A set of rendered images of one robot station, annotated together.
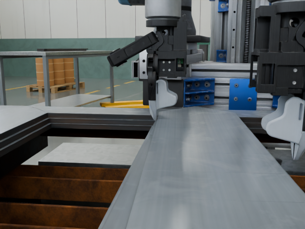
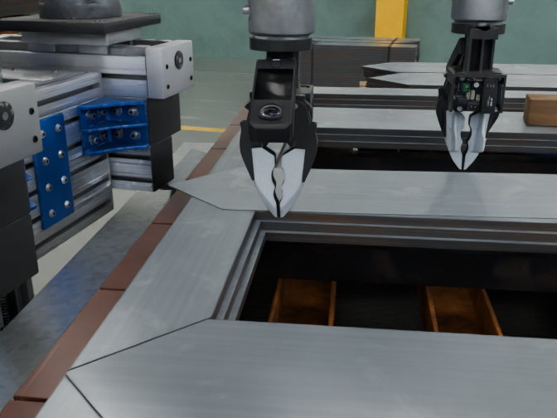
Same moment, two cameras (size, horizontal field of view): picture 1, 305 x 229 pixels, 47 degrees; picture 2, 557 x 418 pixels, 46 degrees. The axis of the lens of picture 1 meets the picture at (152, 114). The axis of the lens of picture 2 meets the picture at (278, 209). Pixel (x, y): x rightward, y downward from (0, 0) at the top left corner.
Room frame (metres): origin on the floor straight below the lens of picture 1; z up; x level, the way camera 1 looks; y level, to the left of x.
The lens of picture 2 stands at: (0.75, 0.75, 1.14)
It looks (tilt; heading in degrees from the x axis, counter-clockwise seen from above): 20 degrees down; 270
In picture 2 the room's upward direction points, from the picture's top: straight up
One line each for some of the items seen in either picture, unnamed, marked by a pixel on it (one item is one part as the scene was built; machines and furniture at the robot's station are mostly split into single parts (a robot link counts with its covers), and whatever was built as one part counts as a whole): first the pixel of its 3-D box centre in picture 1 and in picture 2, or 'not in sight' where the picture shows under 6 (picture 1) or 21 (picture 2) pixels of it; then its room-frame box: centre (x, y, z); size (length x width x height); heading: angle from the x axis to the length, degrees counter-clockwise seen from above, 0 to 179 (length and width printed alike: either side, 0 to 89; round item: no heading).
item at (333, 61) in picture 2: not in sight; (355, 72); (0.11, -4.84, 0.26); 1.20 x 0.80 x 0.53; 165
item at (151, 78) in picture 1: (152, 79); (297, 144); (0.73, 0.00, 0.94); 0.05 x 0.02 x 0.09; 173
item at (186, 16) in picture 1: (174, 22); not in sight; (1.26, -0.08, 1.09); 0.15 x 0.15 x 0.10
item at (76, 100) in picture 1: (65, 83); not in sight; (4.92, 1.24, 0.49); 1.80 x 0.70 x 0.99; 161
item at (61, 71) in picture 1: (56, 73); not in sight; (8.37, 2.31, 0.38); 1.20 x 0.80 x 0.77; 158
